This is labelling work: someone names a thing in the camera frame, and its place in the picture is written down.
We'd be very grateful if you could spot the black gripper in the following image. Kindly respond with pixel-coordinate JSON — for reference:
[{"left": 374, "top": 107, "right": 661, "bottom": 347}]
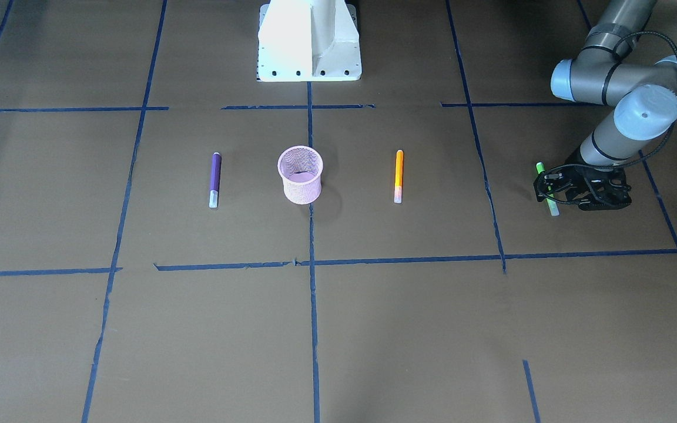
[{"left": 534, "top": 165, "right": 632, "bottom": 211}]

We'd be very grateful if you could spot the green highlighter pen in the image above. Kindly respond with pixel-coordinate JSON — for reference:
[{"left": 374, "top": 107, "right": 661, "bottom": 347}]
[{"left": 535, "top": 162, "right": 560, "bottom": 217}]

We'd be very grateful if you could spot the orange highlighter pen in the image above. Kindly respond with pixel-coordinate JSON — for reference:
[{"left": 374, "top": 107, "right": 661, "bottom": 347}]
[{"left": 393, "top": 149, "right": 405, "bottom": 204}]

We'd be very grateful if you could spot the purple highlighter pen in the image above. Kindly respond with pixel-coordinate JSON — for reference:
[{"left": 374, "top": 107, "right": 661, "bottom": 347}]
[{"left": 209, "top": 152, "right": 222, "bottom": 209}]

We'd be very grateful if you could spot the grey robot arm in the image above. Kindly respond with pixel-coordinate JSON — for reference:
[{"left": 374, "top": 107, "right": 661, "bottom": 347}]
[{"left": 534, "top": 1, "right": 677, "bottom": 215}]

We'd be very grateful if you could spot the pink mesh pen holder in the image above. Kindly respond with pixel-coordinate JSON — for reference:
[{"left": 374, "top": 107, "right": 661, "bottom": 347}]
[{"left": 277, "top": 145, "right": 323, "bottom": 204}]

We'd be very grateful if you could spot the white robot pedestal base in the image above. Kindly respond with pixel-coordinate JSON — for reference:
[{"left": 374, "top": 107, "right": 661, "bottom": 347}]
[{"left": 256, "top": 1, "right": 363, "bottom": 83}]

